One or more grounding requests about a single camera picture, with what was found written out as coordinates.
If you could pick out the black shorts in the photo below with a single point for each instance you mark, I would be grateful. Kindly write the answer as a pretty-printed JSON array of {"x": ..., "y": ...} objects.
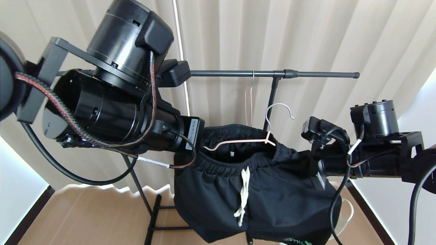
[{"x": 272, "y": 197}]

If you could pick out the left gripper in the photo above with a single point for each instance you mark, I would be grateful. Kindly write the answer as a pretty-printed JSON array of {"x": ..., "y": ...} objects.
[{"x": 102, "y": 112}]

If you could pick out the black clothes rack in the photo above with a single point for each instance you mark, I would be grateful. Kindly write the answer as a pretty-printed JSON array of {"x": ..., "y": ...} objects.
[{"x": 306, "y": 74}]

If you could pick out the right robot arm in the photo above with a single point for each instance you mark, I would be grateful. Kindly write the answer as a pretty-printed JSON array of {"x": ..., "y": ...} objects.
[{"x": 378, "y": 119}]

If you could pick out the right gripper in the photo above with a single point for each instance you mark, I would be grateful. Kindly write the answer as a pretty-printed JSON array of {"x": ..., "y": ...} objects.
[{"x": 374, "y": 163}]

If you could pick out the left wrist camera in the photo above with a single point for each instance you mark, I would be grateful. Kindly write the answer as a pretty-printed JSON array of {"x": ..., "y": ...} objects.
[{"x": 175, "y": 73}]

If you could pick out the white laundry basket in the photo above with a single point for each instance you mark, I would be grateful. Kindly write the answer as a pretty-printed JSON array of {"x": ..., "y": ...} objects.
[{"x": 351, "y": 212}]

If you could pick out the beige curtain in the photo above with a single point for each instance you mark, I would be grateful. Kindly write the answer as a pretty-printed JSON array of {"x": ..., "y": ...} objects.
[{"x": 340, "y": 41}]

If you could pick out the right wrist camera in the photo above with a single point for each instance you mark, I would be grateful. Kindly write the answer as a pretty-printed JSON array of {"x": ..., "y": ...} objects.
[{"x": 320, "y": 131}]

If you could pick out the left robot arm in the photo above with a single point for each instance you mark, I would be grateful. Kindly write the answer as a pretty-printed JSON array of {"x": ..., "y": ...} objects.
[{"x": 126, "y": 30}]

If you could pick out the pink clothes hanger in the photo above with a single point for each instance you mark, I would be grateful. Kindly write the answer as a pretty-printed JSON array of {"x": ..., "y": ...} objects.
[
  {"x": 238, "y": 141},
  {"x": 251, "y": 102}
]

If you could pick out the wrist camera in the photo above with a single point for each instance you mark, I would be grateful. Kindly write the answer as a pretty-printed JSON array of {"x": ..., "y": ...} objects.
[
  {"x": 320, "y": 131},
  {"x": 175, "y": 73}
]

